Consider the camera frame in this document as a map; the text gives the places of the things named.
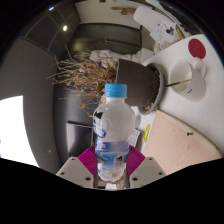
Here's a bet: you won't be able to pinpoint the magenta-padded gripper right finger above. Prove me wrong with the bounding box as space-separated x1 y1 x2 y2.
125 145 167 189

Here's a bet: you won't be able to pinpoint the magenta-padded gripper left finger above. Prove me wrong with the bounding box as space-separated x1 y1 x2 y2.
55 145 98 189

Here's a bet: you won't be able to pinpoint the clear blue-capped water bottle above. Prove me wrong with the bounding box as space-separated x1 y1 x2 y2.
92 83 137 184

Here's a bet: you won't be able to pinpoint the small yellow tag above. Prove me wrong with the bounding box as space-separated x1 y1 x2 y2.
142 124 152 143

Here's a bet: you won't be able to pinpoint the light wooden panel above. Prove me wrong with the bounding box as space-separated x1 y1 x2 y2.
141 109 223 176

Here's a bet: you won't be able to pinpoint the long ceiling light strip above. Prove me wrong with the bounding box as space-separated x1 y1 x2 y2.
0 95 40 168

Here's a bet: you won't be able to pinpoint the grey plant saucer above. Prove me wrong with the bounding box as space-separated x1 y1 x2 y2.
137 62 166 116

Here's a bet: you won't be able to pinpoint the dried plant in grey pot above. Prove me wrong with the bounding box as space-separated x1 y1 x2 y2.
48 44 161 116

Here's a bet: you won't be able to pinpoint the wooden stir stick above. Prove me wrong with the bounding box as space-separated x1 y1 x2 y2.
163 78 193 88

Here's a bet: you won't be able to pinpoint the white ceramic mug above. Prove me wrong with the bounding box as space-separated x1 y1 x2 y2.
169 57 207 103

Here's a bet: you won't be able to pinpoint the flat round red coaster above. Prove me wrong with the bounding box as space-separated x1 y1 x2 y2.
187 38 207 60

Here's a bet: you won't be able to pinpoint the dark double door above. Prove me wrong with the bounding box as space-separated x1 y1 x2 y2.
68 23 143 54

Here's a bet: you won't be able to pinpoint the stack of white papers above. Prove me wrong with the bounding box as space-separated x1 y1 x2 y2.
149 22 178 44

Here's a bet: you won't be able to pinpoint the recessed ceiling spotlights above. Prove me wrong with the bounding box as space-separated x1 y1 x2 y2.
48 5 69 32

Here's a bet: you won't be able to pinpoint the white plastic chair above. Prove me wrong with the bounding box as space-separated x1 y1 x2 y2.
133 5 174 34

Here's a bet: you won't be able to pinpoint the tall wooden figure sculpture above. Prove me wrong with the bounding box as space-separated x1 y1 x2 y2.
111 5 138 16

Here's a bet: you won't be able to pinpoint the black wall screen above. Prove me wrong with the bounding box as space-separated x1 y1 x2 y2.
64 121 94 158

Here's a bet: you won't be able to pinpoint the white pedestal block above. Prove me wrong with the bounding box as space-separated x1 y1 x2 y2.
131 48 154 64

